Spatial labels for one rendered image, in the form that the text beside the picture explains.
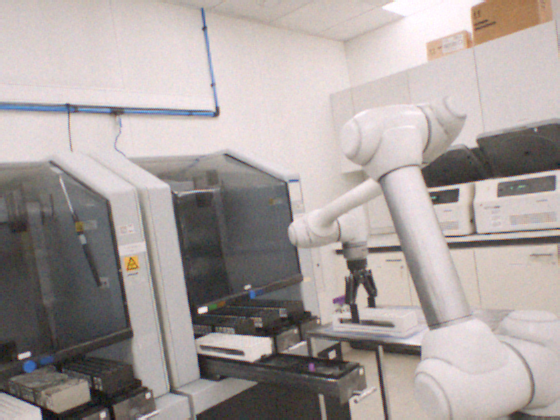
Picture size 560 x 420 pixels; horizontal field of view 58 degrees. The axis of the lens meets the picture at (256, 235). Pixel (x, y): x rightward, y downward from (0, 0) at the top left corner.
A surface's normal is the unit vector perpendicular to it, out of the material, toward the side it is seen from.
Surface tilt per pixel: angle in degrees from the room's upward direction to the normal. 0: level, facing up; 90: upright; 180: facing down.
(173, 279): 90
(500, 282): 90
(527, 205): 90
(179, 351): 90
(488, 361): 69
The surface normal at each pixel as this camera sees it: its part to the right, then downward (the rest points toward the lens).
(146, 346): 0.71, -0.07
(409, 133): 0.39, -0.21
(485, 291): -0.71, 0.15
